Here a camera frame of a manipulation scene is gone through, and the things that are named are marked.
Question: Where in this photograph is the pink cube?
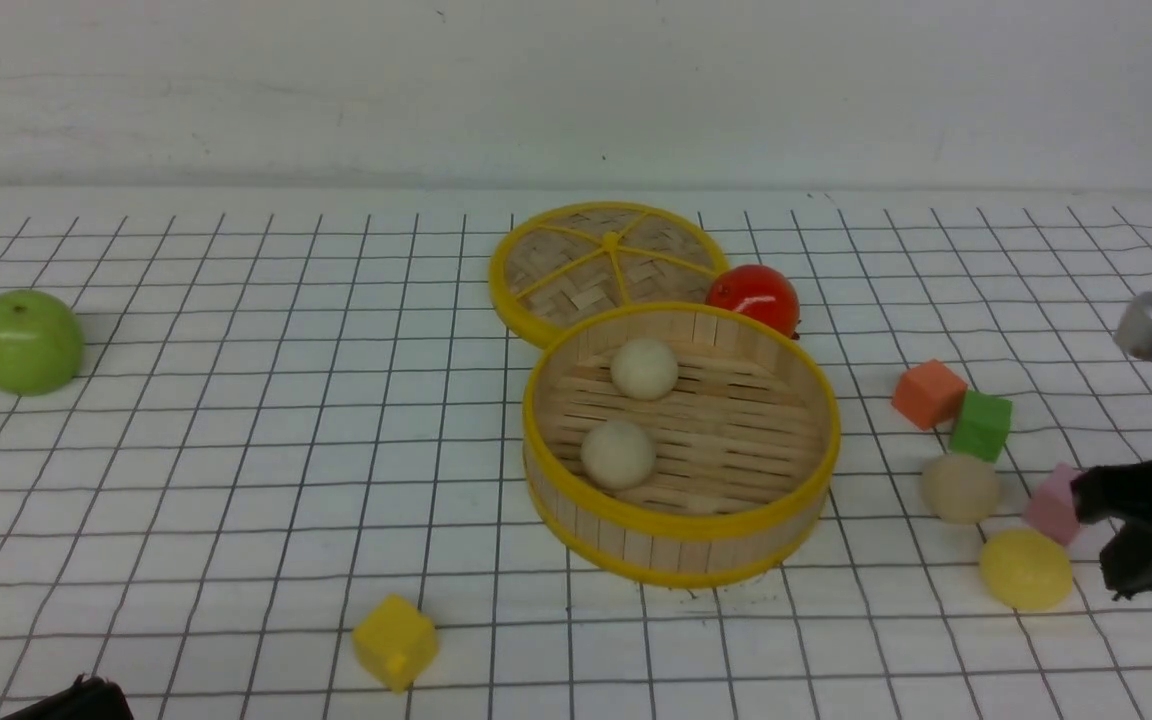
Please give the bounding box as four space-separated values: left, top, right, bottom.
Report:
1023 462 1082 546

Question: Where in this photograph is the cream bun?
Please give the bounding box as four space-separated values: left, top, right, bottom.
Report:
920 454 1001 524
609 338 679 401
579 420 657 491

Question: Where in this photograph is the orange cube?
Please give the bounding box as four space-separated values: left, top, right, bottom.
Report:
890 359 969 430

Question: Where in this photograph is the green apple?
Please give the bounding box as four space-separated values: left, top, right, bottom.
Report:
0 290 86 396

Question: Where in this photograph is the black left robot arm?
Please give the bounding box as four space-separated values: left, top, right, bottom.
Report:
3 675 134 720

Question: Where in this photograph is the red tomato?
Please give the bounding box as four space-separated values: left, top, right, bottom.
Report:
705 264 801 341

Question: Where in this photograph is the yellow cube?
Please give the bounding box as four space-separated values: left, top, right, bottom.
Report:
351 594 440 694

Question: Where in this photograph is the yellow bun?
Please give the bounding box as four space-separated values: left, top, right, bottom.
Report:
978 526 1074 612

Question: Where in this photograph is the bamboo steamer lid yellow rim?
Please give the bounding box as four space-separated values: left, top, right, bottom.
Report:
486 202 730 348

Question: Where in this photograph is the bamboo steamer tray yellow rim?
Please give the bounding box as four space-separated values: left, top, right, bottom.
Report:
521 302 841 588

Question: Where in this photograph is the green cube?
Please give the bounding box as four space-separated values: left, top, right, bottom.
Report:
948 389 1011 464

